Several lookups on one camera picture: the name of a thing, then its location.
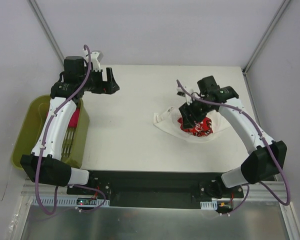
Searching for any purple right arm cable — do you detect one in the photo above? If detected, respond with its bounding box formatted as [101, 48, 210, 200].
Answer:
[176, 79, 291, 218]

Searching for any left aluminium frame post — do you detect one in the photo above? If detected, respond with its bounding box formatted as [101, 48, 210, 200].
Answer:
[27, 0, 65, 65]

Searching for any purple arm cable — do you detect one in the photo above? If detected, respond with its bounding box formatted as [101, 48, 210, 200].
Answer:
[176, 79, 291, 218]
[35, 44, 107, 215]

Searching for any right white cable duct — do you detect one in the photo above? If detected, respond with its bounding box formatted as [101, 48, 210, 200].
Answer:
[200, 200, 218, 211]

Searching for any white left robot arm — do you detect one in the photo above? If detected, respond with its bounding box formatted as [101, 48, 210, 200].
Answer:
[20, 51, 120, 195]

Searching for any aluminium frame post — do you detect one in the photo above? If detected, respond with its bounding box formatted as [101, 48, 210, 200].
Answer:
[242, 0, 293, 76]
[27, 0, 65, 65]

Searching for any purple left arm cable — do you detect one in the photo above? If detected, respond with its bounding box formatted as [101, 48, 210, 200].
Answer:
[35, 44, 107, 215]

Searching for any olive green plastic basket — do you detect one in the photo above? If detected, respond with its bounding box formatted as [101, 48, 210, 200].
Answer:
[10, 95, 90, 170]

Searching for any left white cable duct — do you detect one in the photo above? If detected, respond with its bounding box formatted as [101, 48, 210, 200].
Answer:
[41, 196, 110, 208]

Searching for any white t shirt red print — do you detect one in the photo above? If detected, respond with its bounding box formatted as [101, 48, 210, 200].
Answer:
[152, 106, 231, 144]

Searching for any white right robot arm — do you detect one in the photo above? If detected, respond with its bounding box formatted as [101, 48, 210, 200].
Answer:
[177, 76, 287, 198]

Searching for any rolled pink t shirt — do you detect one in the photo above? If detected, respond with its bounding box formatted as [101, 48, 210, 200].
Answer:
[68, 108, 80, 128]

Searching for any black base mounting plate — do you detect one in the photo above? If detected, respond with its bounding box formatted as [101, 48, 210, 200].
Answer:
[66, 170, 244, 209]

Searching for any white cable duct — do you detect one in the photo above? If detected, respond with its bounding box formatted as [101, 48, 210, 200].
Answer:
[41, 196, 110, 208]
[200, 200, 218, 211]

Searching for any right aluminium frame post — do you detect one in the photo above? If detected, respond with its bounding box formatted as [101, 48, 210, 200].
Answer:
[242, 0, 293, 76]

